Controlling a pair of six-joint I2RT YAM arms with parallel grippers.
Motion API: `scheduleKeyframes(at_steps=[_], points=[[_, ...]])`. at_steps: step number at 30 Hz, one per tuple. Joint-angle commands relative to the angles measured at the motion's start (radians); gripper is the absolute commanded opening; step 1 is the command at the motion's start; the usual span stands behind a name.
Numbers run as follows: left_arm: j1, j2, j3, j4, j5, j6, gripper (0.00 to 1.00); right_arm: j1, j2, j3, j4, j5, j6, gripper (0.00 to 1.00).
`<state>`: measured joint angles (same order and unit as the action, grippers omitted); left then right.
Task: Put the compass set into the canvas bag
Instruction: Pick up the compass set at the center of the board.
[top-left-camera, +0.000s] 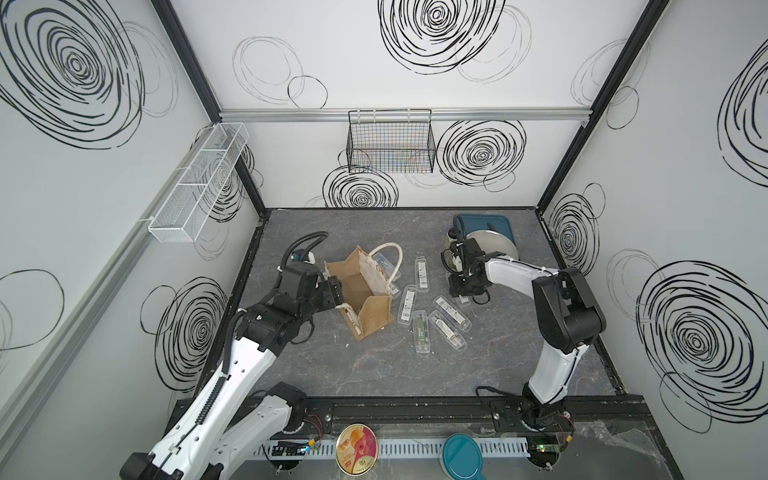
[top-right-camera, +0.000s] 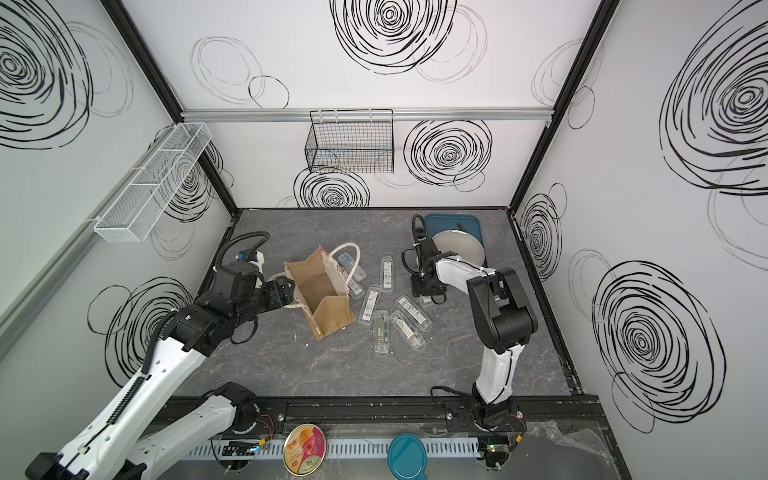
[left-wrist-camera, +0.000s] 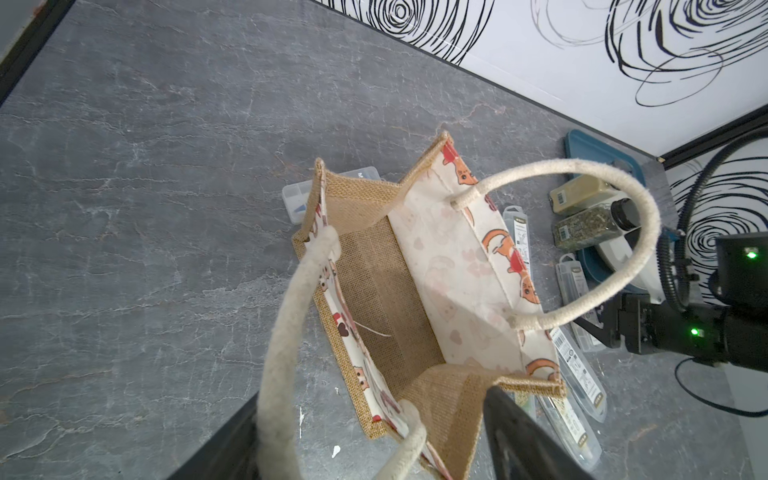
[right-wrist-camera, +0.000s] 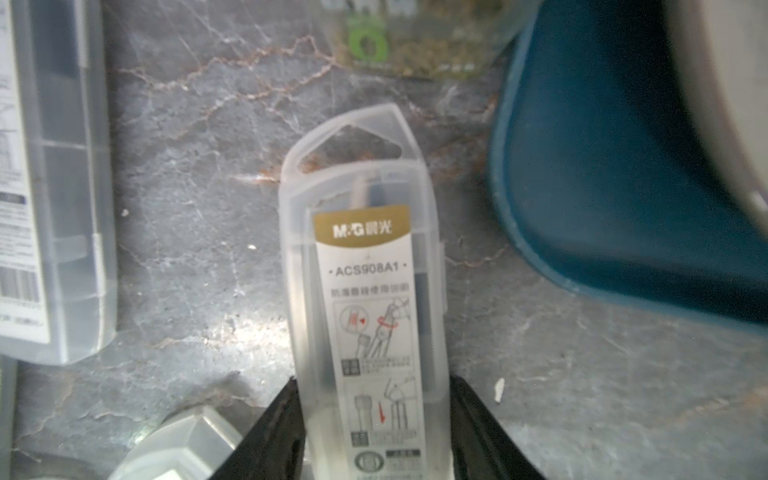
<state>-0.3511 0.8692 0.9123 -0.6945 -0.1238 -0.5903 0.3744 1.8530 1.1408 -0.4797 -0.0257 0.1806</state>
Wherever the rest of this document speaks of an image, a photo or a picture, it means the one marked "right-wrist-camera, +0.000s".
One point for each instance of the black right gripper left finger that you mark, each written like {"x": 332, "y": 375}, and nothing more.
{"x": 274, "y": 447}

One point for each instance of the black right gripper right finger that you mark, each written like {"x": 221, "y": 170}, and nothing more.
{"x": 481, "y": 448}

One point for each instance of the clear compass case gold label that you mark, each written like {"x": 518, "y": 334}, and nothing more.
{"x": 364, "y": 270}

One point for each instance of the clear compass case corner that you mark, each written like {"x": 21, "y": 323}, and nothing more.
{"x": 190, "y": 445}

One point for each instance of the clear compass case barcode label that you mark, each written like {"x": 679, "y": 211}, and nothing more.
{"x": 59, "y": 273}

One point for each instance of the teal plastic tray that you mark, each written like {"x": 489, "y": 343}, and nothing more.
{"x": 599, "y": 179}

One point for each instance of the spice jar black lid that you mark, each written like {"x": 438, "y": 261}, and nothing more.
{"x": 421, "y": 39}

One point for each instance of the grey round plate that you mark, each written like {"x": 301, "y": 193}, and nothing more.
{"x": 719, "y": 51}

